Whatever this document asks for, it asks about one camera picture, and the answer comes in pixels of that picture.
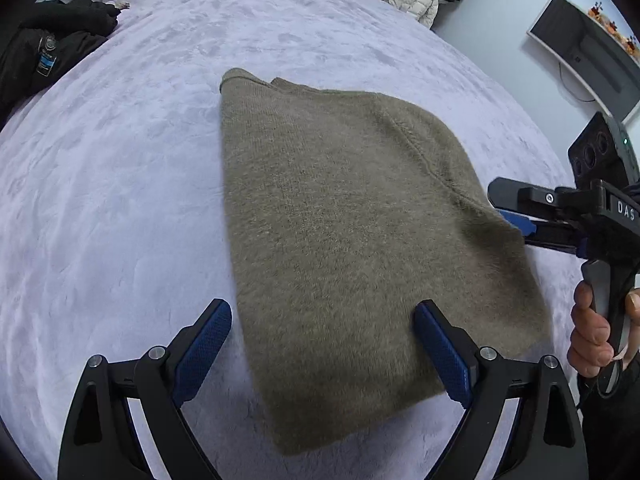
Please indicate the lavender fleece blanket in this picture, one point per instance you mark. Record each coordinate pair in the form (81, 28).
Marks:
(125, 185)

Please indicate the olive knit sweater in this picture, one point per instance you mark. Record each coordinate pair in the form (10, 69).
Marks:
(350, 220)

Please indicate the wall-mounted television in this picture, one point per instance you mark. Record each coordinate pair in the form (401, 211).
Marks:
(575, 45)

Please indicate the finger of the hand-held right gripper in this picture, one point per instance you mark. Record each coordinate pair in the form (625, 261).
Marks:
(535, 197)
(520, 222)

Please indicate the person's right forearm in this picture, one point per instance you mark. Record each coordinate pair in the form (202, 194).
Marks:
(615, 440)

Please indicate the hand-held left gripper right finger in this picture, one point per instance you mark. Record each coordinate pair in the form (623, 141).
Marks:
(445, 355)

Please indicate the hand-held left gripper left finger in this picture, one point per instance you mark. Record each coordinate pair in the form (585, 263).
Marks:
(200, 350)

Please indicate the person's right hand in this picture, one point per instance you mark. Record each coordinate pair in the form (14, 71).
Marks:
(587, 340)

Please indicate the black jacket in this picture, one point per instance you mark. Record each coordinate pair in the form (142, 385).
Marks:
(50, 45)

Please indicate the pale crumpled cloth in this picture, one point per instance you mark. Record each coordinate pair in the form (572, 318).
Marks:
(121, 7)

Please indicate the orange flower decoration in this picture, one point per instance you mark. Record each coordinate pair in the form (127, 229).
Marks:
(617, 30)

